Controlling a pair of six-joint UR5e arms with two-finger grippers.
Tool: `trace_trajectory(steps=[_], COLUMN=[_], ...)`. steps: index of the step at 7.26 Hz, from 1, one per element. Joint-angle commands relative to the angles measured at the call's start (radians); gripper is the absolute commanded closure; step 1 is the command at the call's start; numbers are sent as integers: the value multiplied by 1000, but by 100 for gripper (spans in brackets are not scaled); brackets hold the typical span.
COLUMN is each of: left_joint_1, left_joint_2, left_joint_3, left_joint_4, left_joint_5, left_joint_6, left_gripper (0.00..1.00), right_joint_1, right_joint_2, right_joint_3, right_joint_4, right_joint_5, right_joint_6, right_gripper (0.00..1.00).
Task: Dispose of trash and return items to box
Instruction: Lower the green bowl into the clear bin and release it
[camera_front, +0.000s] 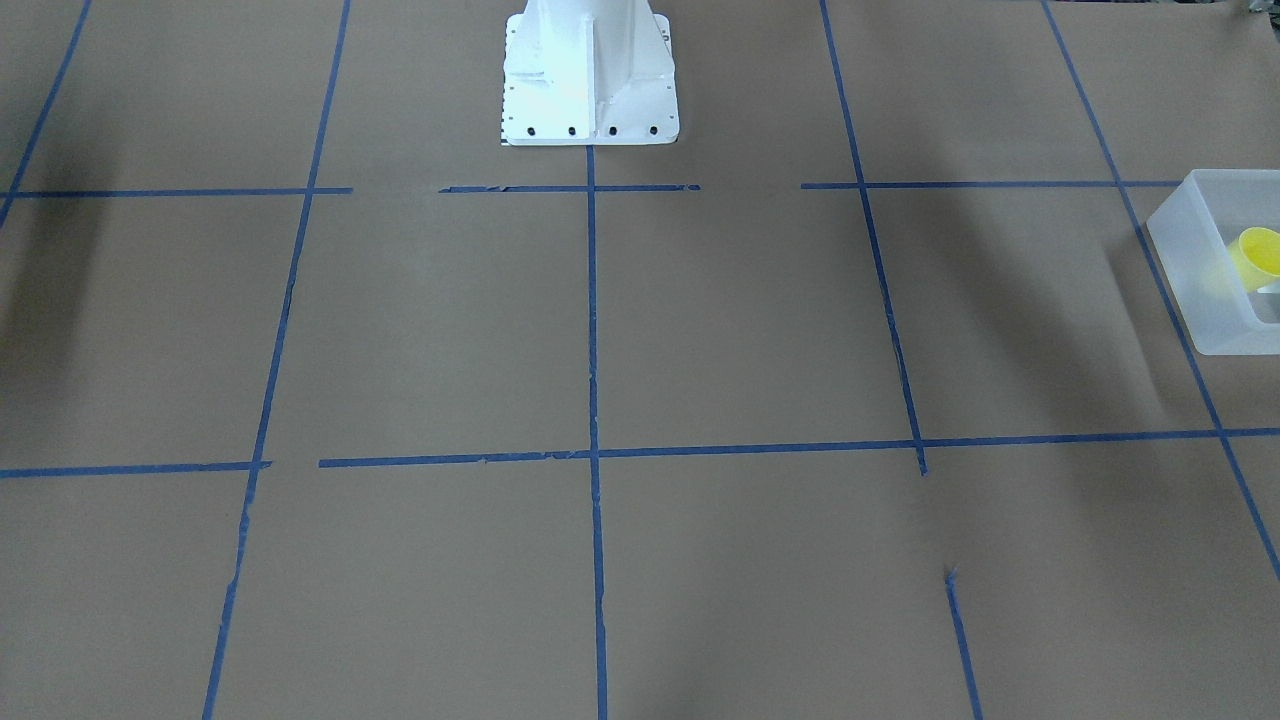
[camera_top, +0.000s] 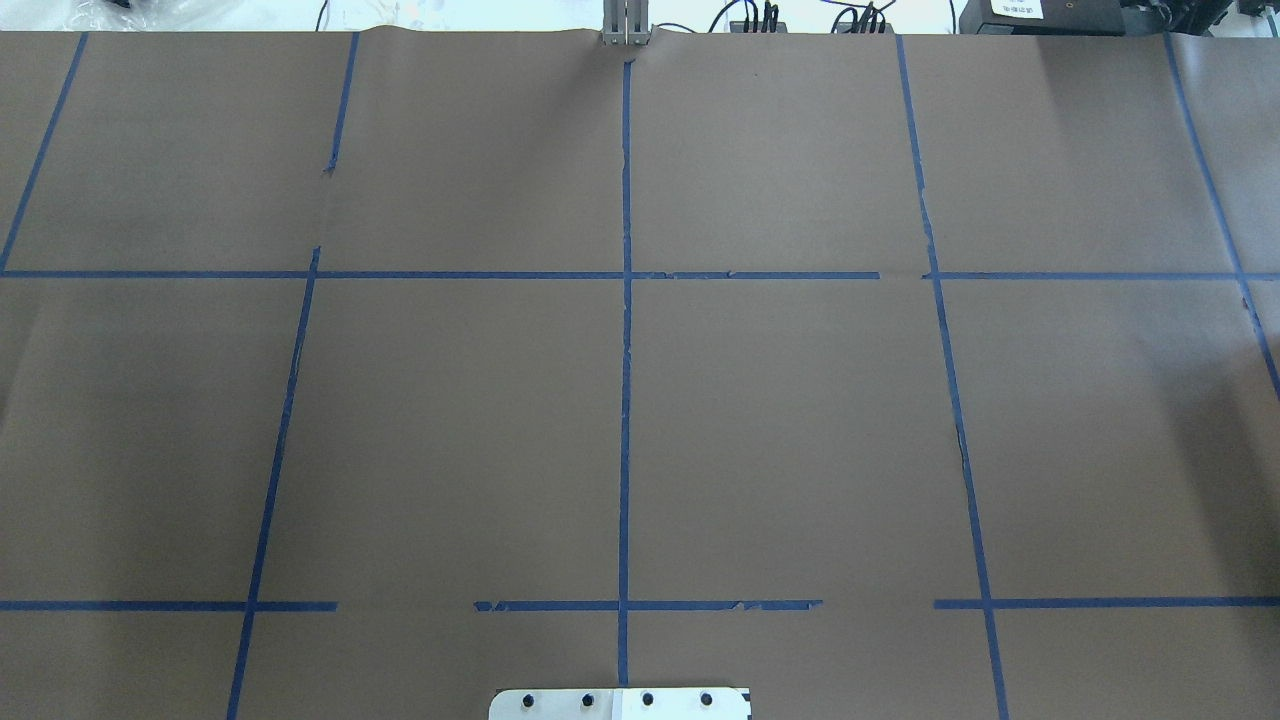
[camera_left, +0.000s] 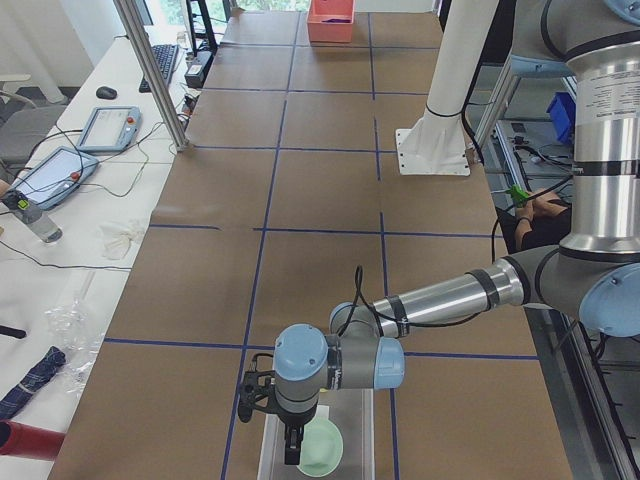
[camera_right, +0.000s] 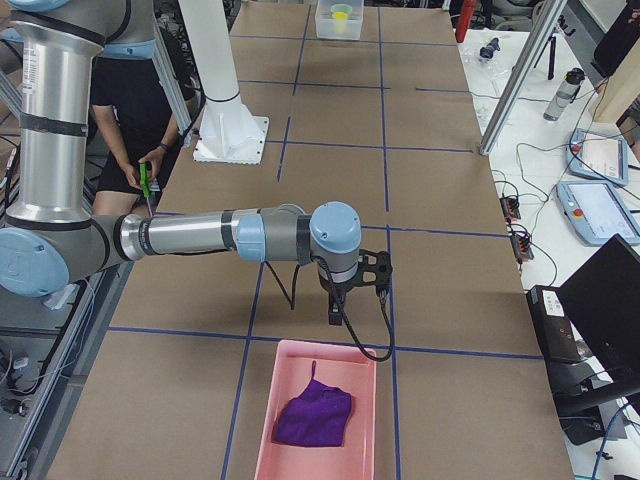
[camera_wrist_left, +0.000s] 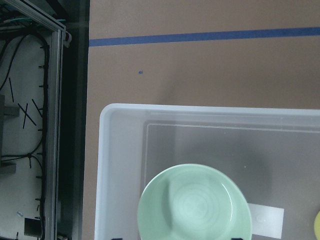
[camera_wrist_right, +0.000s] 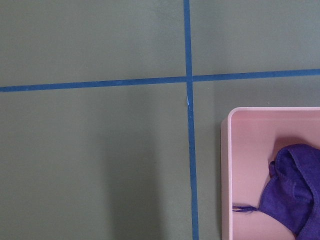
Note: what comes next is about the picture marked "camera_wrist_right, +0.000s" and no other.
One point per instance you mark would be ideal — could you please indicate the purple cloth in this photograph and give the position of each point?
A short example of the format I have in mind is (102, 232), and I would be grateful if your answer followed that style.
(292, 195)

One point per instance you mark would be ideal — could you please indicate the pink plastic tray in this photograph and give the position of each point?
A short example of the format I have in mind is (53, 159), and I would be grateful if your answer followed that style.
(251, 137)

